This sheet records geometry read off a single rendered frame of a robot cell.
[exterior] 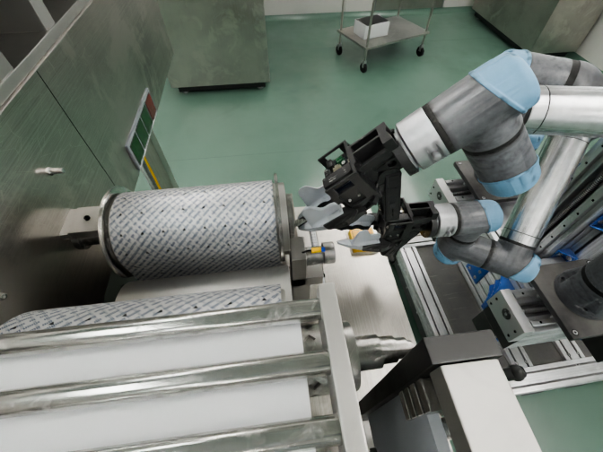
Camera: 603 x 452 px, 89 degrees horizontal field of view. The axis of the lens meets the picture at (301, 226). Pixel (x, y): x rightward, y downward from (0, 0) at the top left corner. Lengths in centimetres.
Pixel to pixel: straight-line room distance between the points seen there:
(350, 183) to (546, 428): 171
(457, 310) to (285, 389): 155
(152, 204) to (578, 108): 65
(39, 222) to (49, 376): 31
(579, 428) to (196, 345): 195
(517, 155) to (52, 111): 66
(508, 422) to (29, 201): 55
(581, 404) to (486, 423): 188
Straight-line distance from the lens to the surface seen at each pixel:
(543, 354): 184
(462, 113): 43
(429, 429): 29
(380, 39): 388
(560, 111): 63
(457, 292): 178
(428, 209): 70
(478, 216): 76
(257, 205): 46
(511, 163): 50
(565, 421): 205
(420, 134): 43
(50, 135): 60
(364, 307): 83
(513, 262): 86
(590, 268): 112
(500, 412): 24
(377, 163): 44
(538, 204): 86
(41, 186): 56
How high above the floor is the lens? 165
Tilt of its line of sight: 53 degrees down
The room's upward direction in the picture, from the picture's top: straight up
